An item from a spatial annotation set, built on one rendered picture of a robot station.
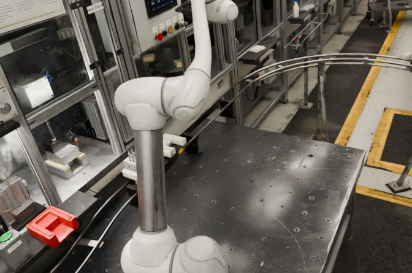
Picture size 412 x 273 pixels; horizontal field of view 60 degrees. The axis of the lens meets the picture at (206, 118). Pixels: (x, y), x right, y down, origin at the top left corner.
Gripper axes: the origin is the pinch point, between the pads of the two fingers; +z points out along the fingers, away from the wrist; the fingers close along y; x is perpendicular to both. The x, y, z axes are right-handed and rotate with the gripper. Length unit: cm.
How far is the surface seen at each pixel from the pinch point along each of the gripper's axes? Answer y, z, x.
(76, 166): 38, 7, -88
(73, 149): 28, 4, -84
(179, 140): 56, -8, -39
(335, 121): 187, 27, 117
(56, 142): 21, 8, -88
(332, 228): 87, -89, -25
